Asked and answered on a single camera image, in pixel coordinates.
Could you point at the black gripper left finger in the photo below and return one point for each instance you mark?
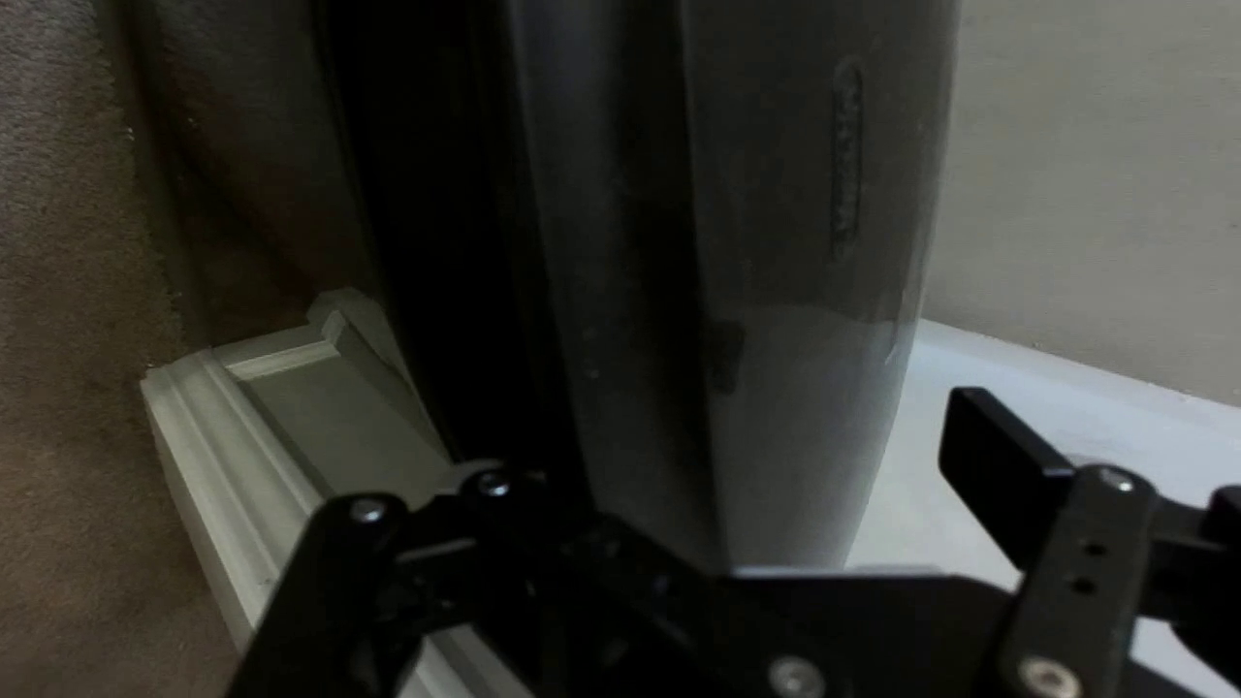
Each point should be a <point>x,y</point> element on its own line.
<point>582,593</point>

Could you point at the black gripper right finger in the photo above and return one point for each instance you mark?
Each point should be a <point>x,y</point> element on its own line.
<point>1080,569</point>

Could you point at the black bin body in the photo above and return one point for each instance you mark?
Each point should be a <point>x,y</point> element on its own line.
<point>453,257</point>

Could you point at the black glossy bin lid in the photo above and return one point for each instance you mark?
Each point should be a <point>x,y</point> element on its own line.
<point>778,257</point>

